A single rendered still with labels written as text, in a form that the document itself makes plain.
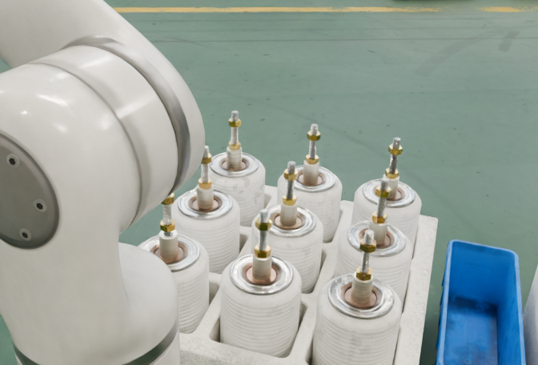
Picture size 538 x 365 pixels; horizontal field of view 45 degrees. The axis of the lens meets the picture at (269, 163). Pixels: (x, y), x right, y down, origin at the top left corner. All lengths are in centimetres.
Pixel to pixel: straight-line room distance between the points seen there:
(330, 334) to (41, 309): 47
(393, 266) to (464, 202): 66
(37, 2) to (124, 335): 17
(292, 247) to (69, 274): 55
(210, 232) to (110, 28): 56
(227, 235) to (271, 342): 17
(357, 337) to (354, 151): 92
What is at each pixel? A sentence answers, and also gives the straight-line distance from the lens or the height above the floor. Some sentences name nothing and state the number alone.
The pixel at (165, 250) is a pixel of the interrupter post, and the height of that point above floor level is 26.
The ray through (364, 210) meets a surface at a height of 24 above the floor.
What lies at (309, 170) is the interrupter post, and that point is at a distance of 94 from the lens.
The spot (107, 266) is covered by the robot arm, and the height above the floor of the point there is 55.
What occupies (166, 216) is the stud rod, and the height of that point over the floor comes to 31.
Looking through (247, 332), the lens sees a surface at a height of 20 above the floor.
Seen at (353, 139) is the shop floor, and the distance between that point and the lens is 166.
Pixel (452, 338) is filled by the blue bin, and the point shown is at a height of 0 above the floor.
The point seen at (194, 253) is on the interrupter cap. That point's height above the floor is 25.
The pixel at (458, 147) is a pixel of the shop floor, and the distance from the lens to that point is 170.
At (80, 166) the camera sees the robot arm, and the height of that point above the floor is 60.
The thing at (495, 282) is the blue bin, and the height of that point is 5.
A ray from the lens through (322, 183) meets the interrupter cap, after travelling 95.
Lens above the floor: 74
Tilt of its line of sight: 29 degrees down
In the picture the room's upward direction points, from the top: 3 degrees clockwise
